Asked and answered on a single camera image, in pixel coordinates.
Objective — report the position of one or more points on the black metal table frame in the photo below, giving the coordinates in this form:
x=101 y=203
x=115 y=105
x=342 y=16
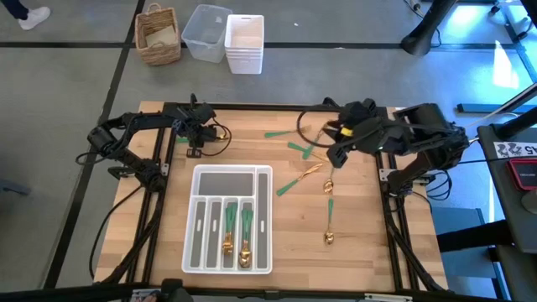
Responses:
x=260 y=107

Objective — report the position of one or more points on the white plastic bin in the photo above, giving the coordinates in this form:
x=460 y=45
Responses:
x=244 y=58

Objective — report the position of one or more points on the blue metal bar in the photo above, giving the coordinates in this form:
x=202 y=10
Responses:
x=482 y=108

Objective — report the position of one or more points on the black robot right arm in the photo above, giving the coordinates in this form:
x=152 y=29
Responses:
x=428 y=134

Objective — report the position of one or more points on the beige card sheet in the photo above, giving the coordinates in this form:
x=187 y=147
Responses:
x=161 y=37

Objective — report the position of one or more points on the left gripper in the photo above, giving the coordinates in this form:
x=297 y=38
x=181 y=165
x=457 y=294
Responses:
x=197 y=123

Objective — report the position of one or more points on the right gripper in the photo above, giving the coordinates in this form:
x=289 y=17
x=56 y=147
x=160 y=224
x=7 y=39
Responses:
x=365 y=130

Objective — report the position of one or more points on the person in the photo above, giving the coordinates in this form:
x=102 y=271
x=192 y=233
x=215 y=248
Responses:
x=35 y=17

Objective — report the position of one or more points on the dark side desk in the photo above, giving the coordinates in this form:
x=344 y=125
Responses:
x=499 y=189

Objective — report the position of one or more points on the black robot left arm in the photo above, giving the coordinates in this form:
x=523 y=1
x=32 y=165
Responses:
x=142 y=120

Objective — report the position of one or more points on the black clamp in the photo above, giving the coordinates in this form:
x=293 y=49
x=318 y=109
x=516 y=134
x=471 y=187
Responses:
x=193 y=97
x=330 y=101

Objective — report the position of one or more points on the clear plastic bin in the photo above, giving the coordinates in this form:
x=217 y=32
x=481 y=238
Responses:
x=205 y=33

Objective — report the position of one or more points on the white printed label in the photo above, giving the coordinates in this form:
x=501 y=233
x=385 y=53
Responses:
x=515 y=149

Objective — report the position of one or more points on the black stand base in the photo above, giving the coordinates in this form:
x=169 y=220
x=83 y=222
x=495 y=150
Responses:
x=419 y=40

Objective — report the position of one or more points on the red black device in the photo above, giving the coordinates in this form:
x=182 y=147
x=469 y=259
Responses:
x=524 y=174

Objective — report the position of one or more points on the white plastic cutlery tray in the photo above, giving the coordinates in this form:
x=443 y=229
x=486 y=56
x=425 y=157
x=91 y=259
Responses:
x=226 y=183

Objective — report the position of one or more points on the black handheld camera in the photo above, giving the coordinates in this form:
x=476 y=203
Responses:
x=176 y=291

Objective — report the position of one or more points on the black metal bar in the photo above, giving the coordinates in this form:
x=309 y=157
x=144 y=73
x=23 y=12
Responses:
x=63 y=293

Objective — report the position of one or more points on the wicker basket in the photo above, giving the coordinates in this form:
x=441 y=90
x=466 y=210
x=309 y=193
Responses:
x=157 y=56

